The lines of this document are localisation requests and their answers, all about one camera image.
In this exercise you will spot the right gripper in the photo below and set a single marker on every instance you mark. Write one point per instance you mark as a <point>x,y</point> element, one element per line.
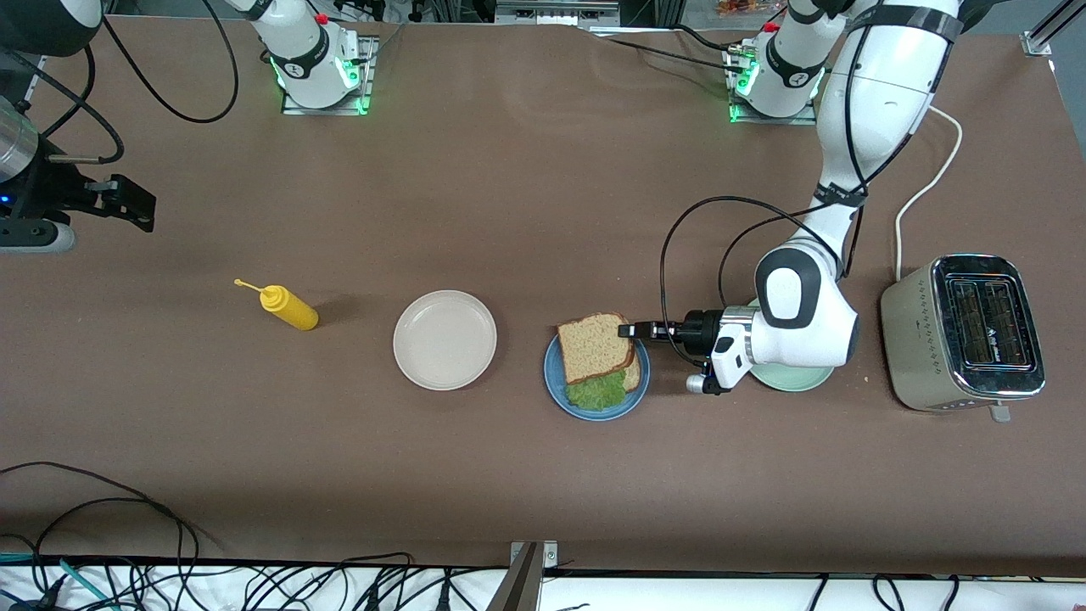
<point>53,188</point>

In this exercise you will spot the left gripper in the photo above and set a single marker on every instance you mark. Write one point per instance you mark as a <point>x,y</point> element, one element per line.
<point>701,327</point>

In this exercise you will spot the brown bread slice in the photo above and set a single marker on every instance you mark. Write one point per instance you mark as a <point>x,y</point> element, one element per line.
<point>634,375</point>
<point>594,346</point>

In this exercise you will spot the green lettuce leaf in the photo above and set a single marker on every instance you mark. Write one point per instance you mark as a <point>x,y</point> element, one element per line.
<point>598,392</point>

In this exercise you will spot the yellow squeeze bottle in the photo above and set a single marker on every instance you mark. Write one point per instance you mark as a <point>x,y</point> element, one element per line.
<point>293,310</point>

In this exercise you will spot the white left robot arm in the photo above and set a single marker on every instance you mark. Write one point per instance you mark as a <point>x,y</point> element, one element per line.
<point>874,110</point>

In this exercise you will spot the blue round plate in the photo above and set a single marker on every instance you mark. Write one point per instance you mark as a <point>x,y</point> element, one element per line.
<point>551,382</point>

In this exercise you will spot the mint green round plate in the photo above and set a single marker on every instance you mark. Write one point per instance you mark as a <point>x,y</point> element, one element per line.
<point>793,380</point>

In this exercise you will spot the beige round plate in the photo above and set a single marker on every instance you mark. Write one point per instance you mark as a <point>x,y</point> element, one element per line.
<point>445,339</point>

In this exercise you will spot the beige chrome toaster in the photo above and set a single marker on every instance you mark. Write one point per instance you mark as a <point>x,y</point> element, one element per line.
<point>916,339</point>

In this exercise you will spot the grey power strip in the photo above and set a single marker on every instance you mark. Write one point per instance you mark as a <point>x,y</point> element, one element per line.
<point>551,13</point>

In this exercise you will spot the orange snack package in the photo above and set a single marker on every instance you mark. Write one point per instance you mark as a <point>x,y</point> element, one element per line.
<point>738,7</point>

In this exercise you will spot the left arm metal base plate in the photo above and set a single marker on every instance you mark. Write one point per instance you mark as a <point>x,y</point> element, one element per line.
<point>764,120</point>

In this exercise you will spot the silver mounting bracket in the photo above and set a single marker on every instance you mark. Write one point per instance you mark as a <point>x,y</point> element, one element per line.
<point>550,556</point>

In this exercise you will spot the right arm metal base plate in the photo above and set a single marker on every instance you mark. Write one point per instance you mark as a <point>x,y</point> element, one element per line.
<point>368,76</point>

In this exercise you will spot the aluminium camera post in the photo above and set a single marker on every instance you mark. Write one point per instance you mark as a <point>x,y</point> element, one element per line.
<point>517,590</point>

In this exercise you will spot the aluminium frame profile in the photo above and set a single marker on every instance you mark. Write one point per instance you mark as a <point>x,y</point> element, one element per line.
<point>1037,42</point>

